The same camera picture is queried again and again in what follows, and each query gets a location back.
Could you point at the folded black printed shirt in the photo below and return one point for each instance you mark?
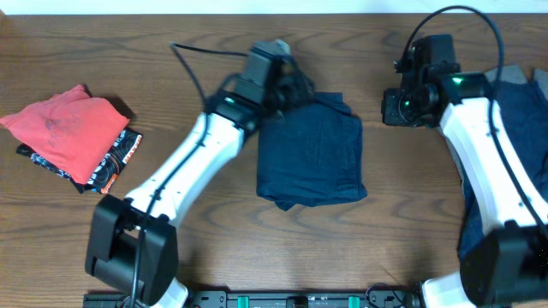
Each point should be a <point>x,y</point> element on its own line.
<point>111,166</point>

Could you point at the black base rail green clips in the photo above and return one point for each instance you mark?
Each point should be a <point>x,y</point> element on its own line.
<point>378,295</point>

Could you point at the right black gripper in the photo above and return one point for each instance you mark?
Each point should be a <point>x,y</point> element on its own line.
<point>390,116</point>

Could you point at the blue denim garment pile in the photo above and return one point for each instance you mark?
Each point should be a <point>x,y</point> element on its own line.
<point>524,113</point>

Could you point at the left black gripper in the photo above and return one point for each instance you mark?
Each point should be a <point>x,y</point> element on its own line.
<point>295,97</point>

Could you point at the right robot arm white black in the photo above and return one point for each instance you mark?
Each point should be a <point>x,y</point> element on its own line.
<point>509,264</point>

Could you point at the grey garment under pile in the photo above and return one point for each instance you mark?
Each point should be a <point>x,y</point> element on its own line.
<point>509,73</point>

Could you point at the folded red shirt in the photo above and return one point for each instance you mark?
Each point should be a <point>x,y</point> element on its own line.
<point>71,130</point>

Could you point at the dark navy shorts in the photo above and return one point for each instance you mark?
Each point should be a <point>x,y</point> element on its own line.
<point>312,156</point>

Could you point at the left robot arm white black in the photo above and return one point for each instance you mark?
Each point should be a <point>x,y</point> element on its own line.
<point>132,244</point>

